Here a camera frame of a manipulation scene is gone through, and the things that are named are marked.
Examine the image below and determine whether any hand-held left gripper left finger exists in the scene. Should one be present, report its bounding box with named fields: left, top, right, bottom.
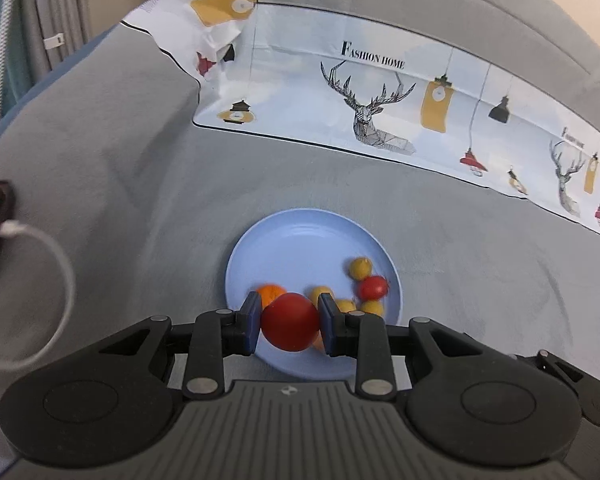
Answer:
left=77, top=292, right=264, bottom=401

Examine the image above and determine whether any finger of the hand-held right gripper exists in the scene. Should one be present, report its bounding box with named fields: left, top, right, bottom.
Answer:
left=515, top=350, right=600, bottom=387

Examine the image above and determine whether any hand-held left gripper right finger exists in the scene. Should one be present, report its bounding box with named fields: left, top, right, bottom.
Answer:
left=317, top=292, right=521, bottom=401

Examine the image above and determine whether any red cherry tomato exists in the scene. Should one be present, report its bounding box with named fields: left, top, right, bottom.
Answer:
left=260, top=291, right=322, bottom=353
left=358, top=275, right=389, bottom=300

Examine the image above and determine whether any blue plate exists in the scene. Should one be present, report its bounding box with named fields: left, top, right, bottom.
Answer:
left=224, top=208, right=403, bottom=378

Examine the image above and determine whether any grey bed cover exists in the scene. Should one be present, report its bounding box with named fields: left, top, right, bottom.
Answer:
left=0, top=0, right=600, bottom=480

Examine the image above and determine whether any deer and lamp printed cloth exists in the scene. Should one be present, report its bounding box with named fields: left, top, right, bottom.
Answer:
left=122, top=0, right=600, bottom=244

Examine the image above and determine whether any grey curtain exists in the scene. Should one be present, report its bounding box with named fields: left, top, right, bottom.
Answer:
left=10, top=0, right=95, bottom=86

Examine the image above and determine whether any white charging cable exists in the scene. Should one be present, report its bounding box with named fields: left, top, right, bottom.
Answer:
left=0, top=220, right=77, bottom=372

